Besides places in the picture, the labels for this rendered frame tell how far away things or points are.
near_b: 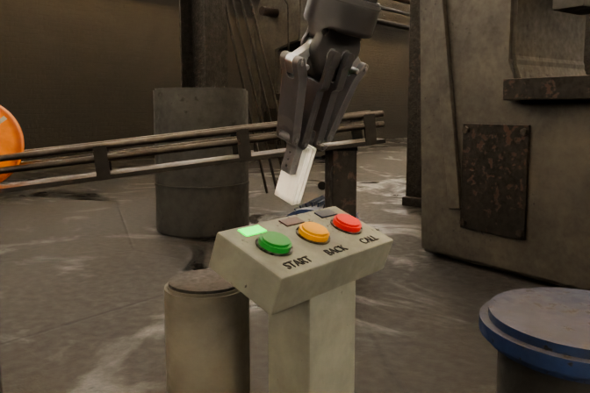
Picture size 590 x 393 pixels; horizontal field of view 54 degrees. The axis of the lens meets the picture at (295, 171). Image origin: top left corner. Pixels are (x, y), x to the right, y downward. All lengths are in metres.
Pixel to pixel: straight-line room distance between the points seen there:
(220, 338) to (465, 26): 2.29
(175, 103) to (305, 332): 2.76
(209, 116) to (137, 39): 5.64
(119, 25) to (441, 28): 6.43
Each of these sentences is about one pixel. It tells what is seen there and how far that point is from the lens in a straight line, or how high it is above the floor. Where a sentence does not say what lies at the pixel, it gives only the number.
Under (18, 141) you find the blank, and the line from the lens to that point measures 1.06.
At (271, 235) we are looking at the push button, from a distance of 0.69.
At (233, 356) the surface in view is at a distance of 0.83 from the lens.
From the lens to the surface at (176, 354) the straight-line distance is 0.83.
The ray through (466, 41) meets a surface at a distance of 2.86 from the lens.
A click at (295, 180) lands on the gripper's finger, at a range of 0.64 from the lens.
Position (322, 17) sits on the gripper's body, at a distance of 0.59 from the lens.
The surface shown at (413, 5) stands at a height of 1.53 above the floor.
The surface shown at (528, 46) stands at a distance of 2.81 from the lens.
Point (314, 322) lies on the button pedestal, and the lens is 0.72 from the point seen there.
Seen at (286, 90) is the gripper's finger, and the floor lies 0.78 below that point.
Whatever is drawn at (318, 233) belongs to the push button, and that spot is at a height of 0.61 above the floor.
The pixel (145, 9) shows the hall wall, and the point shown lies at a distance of 9.07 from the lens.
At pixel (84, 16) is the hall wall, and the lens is 8.51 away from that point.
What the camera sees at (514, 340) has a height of 0.42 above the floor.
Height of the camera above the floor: 0.76
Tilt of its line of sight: 6 degrees down
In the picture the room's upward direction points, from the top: straight up
